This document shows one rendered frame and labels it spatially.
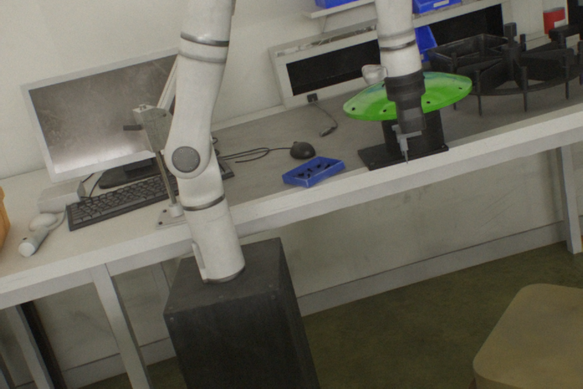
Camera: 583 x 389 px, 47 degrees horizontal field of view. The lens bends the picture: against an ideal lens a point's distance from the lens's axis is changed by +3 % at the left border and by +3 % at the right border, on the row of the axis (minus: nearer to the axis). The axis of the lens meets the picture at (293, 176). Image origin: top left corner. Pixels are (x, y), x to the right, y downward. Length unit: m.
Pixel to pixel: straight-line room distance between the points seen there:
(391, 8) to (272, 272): 0.58
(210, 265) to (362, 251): 1.46
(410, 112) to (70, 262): 0.86
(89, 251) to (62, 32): 1.05
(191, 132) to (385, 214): 1.58
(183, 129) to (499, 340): 0.77
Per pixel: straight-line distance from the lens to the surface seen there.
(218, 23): 1.26
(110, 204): 1.84
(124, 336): 1.79
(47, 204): 1.99
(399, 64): 1.28
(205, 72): 1.26
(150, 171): 2.05
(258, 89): 2.50
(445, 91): 1.58
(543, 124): 1.76
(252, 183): 1.73
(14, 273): 1.68
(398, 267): 2.86
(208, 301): 1.37
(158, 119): 1.56
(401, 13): 1.26
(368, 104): 1.58
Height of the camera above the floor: 1.49
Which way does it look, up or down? 20 degrees down
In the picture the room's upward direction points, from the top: 14 degrees counter-clockwise
